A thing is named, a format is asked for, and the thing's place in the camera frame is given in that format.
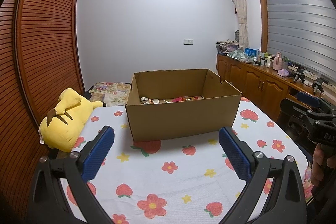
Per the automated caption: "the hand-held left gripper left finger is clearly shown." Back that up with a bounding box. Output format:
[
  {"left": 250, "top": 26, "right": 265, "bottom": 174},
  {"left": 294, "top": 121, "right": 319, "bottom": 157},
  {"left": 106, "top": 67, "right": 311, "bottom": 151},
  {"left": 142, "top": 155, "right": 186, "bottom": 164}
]
[{"left": 26, "top": 126, "right": 121, "bottom": 224}]

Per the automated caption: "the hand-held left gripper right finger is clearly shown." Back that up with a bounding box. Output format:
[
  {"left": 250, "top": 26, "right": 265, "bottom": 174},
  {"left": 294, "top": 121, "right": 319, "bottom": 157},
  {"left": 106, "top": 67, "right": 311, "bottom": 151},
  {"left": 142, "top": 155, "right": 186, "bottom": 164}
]
[{"left": 218, "top": 126, "right": 307, "bottom": 224}]

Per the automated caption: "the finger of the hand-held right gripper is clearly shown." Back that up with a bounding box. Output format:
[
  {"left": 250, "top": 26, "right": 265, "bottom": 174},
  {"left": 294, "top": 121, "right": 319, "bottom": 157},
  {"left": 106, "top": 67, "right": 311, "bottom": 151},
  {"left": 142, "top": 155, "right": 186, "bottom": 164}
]
[
  {"left": 280, "top": 98, "right": 319, "bottom": 120},
  {"left": 297, "top": 91, "right": 336, "bottom": 110}
]

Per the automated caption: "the brown cardboard box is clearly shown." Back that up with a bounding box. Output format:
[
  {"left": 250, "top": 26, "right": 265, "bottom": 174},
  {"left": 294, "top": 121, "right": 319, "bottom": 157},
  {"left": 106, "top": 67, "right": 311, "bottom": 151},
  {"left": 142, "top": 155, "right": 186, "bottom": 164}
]
[{"left": 125, "top": 69, "right": 242, "bottom": 143}]

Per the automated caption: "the large silver red-label packet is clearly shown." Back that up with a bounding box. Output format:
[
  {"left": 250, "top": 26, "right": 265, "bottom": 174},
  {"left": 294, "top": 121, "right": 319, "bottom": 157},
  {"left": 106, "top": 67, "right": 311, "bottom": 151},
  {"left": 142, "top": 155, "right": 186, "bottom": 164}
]
[{"left": 140, "top": 97, "right": 159, "bottom": 105}]

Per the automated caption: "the person's right hand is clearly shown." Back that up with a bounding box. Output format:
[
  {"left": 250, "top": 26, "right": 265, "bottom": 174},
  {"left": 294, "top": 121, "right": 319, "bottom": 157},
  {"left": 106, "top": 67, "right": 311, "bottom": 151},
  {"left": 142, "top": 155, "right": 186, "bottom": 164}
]
[{"left": 310, "top": 145, "right": 332, "bottom": 186}]

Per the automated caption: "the small black tripod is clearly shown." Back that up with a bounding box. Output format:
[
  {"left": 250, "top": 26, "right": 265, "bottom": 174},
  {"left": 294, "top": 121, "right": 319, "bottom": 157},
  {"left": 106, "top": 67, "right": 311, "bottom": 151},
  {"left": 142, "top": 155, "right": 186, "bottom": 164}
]
[
  {"left": 293, "top": 69, "right": 305, "bottom": 83},
  {"left": 312, "top": 77, "right": 326, "bottom": 94}
]

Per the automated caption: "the pink kettle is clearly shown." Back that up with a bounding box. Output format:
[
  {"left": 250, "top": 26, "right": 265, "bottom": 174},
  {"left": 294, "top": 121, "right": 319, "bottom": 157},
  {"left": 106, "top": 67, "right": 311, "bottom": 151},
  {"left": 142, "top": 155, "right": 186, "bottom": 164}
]
[{"left": 272, "top": 51, "right": 283, "bottom": 70}]

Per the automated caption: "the wooden sideboard cabinet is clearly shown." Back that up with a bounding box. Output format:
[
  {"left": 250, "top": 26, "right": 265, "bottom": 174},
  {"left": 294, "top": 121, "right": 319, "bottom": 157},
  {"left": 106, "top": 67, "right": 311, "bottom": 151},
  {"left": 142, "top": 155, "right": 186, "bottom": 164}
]
[{"left": 217, "top": 53, "right": 336, "bottom": 122}]

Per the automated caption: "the yellow plush toy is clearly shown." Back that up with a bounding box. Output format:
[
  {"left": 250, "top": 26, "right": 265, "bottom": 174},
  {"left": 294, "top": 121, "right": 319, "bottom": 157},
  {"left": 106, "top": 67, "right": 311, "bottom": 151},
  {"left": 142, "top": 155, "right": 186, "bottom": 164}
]
[{"left": 39, "top": 88, "right": 103, "bottom": 153}]

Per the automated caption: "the cluster of small bottles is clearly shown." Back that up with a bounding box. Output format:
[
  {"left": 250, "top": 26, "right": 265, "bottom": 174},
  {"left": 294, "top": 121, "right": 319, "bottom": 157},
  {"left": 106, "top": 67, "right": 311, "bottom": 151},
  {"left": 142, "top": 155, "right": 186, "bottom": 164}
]
[{"left": 253, "top": 49, "right": 273, "bottom": 67}]

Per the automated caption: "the floral quilt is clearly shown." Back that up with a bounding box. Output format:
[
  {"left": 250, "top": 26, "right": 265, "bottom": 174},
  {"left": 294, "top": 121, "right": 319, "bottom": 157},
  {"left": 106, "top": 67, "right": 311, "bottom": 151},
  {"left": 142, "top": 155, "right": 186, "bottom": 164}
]
[{"left": 88, "top": 81, "right": 132, "bottom": 107}]

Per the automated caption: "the strawberry flower print blanket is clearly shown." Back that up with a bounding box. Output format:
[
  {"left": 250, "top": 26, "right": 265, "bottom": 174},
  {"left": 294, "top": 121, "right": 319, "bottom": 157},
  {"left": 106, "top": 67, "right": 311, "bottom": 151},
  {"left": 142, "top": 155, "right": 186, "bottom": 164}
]
[{"left": 60, "top": 97, "right": 309, "bottom": 224}]

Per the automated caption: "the green patterned cloth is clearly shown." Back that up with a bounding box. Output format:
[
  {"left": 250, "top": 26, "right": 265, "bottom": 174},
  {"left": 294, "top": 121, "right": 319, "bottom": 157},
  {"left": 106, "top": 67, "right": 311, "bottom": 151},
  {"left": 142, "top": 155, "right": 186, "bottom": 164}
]
[{"left": 227, "top": 49, "right": 250, "bottom": 60}]

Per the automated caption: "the patterned white curtain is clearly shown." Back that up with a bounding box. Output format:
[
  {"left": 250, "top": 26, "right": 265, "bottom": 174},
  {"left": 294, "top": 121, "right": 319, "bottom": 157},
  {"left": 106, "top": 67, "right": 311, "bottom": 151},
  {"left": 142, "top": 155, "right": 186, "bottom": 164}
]
[{"left": 228, "top": 0, "right": 249, "bottom": 49}]

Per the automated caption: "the wooden louvered wardrobe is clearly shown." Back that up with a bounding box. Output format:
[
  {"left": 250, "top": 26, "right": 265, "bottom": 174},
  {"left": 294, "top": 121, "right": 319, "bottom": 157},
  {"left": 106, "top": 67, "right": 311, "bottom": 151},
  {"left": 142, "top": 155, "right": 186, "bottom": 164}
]
[{"left": 0, "top": 0, "right": 86, "bottom": 214}]

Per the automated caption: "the wooden window frame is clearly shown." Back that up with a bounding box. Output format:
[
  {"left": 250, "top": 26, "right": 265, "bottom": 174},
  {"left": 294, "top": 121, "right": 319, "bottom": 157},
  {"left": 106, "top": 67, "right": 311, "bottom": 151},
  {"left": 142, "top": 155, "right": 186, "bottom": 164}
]
[{"left": 255, "top": 0, "right": 336, "bottom": 54}]

